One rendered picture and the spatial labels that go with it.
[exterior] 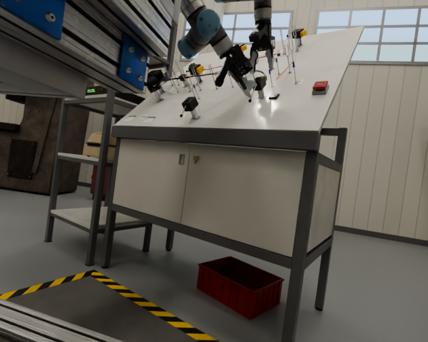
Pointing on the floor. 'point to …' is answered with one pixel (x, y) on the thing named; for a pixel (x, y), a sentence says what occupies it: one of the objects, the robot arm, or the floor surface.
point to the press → (34, 146)
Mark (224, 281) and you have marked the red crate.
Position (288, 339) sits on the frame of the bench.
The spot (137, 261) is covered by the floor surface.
